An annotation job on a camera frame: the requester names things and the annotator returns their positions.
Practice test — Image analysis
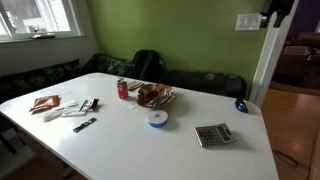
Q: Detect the small device on windowsill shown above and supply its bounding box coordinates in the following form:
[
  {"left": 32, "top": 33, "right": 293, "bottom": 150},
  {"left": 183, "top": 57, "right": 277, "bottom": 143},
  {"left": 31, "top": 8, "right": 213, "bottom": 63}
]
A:
[{"left": 30, "top": 24, "right": 56, "bottom": 40}]

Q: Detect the white framed window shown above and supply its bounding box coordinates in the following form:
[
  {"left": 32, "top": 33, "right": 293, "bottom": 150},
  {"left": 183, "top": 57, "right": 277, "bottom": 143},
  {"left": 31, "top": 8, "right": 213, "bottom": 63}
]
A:
[{"left": 0, "top": 0, "right": 85, "bottom": 43}]

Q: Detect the red soda can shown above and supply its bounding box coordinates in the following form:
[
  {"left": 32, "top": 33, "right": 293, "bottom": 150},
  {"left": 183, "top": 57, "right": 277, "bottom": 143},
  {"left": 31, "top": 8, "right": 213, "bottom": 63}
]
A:
[{"left": 116, "top": 77, "right": 130, "bottom": 100}]

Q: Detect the brown leaf-shaped bowl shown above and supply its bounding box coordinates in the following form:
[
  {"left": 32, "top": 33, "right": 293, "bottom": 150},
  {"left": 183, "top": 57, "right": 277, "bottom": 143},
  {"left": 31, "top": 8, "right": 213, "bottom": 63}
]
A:
[{"left": 136, "top": 83, "right": 177, "bottom": 109}]

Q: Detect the dark floral bench cushion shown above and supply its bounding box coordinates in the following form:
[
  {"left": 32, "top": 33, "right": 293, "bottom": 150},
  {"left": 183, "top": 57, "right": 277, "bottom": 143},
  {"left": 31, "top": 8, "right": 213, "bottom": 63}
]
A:
[
  {"left": 159, "top": 69, "right": 248, "bottom": 100},
  {"left": 0, "top": 59, "right": 81, "bottom": 103},
  {"left": 81, "top": 53, "right": 137, "bottom": 79}
]

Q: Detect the small white sachet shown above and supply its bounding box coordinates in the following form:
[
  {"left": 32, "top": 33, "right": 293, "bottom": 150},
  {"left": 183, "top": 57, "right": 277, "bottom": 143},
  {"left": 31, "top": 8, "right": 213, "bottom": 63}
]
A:
[{"left": 42, "top": 109, "right": 64, "bottom": 123}]

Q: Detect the tan flat case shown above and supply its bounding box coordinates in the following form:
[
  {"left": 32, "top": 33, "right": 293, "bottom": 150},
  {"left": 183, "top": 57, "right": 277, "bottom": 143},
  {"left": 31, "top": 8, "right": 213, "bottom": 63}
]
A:
[{"left": 127, "top": 80, "right": 145, "bottom": 92}]

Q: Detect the blue round object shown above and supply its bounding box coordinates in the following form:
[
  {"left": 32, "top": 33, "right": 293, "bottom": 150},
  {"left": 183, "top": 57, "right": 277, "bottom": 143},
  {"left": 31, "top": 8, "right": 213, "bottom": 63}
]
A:
[{"left": 234, "top": 97, "right": 250, "bottom": 114}]

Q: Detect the brown wooden cabinet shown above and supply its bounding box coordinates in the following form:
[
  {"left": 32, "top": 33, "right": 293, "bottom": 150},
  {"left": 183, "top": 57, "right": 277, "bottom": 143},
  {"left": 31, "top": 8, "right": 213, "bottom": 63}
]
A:
[{"left": 273, "top": 44, "right": 315, "bottom": 85}]

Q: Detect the grey desk calculator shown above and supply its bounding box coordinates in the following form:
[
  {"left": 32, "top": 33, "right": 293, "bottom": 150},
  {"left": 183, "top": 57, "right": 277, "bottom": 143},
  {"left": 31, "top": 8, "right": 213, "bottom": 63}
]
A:
[{"left": 194, "top": 122, "right": 239, "bottom": 148}]

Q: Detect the black flat strip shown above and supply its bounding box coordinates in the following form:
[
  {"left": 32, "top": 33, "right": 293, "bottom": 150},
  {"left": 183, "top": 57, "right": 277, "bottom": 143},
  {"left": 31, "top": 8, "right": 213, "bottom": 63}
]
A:
[{"left": 72, "top": 117, "right": 98, "bottom": 134}]

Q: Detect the black backpack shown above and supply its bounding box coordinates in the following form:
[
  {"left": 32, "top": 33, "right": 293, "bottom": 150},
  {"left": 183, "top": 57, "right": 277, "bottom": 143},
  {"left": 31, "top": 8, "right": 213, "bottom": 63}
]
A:
[{"left": 131, "top": 49, "right": 165, "bottom": 83}]

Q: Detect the orange snack packet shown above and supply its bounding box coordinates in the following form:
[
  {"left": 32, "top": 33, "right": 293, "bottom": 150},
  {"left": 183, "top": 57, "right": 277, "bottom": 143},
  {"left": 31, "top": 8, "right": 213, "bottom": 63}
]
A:
[{"left": 29, "top": 94, "right": 61, "bottom": 115}]

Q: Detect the black floor cable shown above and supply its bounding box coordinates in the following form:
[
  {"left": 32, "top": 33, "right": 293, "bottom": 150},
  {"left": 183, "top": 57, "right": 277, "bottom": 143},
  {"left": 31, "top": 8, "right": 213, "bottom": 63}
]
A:
[{"left": 271, "top": 149, "right": 312, "bottom": 172}]

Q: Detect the wooden table base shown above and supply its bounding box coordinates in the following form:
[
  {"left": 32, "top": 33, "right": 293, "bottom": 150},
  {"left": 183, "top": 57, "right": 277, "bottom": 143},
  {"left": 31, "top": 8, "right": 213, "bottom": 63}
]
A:
[{"left": 17, "top": 130, "right": 76, "bottom": 178}]

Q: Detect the white paper napkin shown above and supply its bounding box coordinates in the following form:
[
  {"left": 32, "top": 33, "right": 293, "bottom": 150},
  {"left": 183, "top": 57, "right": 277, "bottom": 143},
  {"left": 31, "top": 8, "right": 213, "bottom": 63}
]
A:
[{"left": 120, "top": 99, "right": 139, "bottom": 110}]

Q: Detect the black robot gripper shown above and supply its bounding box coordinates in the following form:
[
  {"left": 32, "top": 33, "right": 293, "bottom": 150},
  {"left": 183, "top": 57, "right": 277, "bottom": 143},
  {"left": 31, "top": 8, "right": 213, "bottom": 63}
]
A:
[{"left": 260, "top": 0, "right": 296, "bottom": 28}]

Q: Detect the white door frame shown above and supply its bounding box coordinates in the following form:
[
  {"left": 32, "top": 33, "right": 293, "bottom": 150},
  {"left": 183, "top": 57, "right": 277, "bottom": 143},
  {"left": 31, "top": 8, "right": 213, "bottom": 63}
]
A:
[{"left": 249, "top": 0, "right": 301, "bottom": 108}]

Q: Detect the white wall switch plate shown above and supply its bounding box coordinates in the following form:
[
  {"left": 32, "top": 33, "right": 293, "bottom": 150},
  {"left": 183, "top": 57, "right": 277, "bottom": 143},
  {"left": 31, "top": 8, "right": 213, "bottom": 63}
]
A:
[{"left": 234, "top": 13, "right": 264, "bottom": 32}]

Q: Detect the flat white packet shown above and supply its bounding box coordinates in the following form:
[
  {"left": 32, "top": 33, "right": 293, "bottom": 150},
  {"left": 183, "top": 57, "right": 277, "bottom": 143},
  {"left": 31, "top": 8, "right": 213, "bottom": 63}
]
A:
[{"left": 60, "top": 109, "right": 88, "bottom": 118}]

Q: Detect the long white sachet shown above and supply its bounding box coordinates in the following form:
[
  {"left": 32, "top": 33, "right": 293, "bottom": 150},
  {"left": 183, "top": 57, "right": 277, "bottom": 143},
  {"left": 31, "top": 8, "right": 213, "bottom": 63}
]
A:
[{"left": 51, "top": 100, "right": 79, "bottom": 112}]

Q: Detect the silver packet in bowl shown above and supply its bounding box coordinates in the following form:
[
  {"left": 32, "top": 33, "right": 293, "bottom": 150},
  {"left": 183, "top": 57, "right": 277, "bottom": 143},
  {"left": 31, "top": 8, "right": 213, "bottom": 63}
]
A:
[{"left": 146, "top": 91, "right": 173, "bottom": 108}]

